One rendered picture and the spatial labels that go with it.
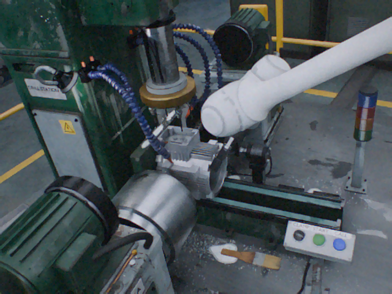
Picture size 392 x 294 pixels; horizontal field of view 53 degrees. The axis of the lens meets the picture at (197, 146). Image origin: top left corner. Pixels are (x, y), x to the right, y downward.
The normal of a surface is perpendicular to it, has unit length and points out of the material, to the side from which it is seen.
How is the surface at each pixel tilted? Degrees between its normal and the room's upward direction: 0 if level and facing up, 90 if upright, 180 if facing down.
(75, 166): 90
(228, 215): 90
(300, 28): 90
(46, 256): 49
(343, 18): 90
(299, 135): 0
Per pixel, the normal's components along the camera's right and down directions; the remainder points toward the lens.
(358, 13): -0.57, 0.53
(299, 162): -0.13, -0.81
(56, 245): 0.61, -0.43
